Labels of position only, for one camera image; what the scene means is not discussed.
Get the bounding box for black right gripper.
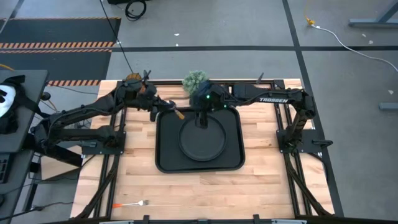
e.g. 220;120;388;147
190;80;234;129

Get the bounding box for black aluminium table frame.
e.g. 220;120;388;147
74;79;335;224

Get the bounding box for fork with orange handle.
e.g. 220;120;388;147
112;200;150;209

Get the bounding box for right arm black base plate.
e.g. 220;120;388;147
276;129;334;154

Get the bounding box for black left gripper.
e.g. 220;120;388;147
149;98;180;122

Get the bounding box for black rectangular tray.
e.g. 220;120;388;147
154;106;246;174

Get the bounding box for black mat with hazard stripes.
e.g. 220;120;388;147
0;17;122;87

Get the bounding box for dark grey desk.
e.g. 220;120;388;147
0;70;49;154

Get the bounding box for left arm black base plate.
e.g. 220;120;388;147
81;130;127;156

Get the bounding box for yellow cable with plug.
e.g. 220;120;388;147
303;0;316;26

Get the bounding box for thin black cable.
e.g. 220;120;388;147
98;0;135;75

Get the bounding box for grey table leg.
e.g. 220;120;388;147
348;0;398;29

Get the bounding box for black bag with white print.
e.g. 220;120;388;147
0;74;27;135

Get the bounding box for grey table foot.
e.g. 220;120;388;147
378;102;398;111

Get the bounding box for coiled black cable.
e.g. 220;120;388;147
124;0;147;22

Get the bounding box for black round plate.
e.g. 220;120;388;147
178;114;228;162

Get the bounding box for amber faceted cup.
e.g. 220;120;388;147
125;73;147;95

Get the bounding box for white floor cable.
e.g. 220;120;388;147
310;24;398;73

